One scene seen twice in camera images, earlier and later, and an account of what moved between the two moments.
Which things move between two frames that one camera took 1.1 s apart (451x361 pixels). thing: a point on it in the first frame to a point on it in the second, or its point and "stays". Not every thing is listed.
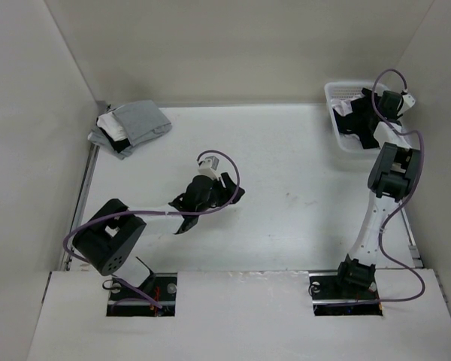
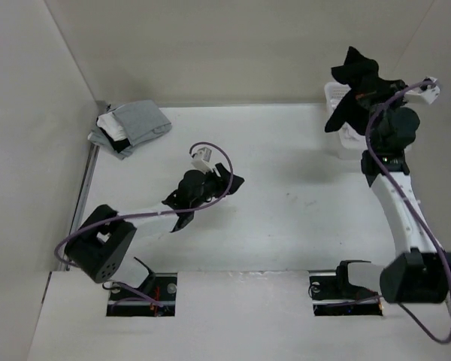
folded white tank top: x=109 y=122 stays
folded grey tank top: x=141 y=119 stays
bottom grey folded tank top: x=96 y=137 stays
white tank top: x=343 y=106 to x=350 y=138
